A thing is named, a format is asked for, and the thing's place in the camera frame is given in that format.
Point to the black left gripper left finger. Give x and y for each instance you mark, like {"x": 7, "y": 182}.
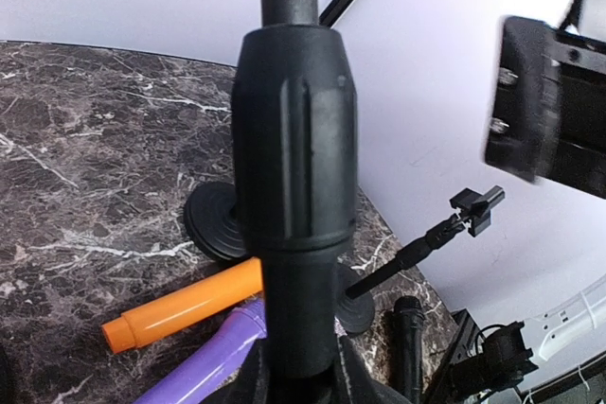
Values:
{"x": 252, "y": 383}

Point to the purple toy microphone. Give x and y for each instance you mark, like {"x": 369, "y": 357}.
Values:
{"x": 211, "y": 365}

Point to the small black stand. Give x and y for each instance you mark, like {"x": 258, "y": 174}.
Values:
{"x": 210, "y": 221}
{"x": 355, "y": 309}

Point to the orange toy microphone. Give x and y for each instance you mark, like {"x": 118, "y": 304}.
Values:
{"x": 162, "y": 317}

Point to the small black stand rear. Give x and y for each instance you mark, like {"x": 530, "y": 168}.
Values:
{"x": 210, "y": 221}

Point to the small black stand right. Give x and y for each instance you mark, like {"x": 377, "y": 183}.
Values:
{"x": 355, "y": 309}

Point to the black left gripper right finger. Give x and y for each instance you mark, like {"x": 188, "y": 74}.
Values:
{"x": 351, "y": 382}

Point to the tall stand large clip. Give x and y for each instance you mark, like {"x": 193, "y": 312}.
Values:
{"x": 295, "y": 161}

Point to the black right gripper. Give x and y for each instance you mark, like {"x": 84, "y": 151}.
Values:
{"x": 548, "y": 114}

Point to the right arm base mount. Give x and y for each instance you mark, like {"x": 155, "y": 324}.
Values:
{"x": 503, "y": 363}

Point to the black microphone orange cap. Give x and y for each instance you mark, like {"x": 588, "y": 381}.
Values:
{"x": 407, "y": 326}

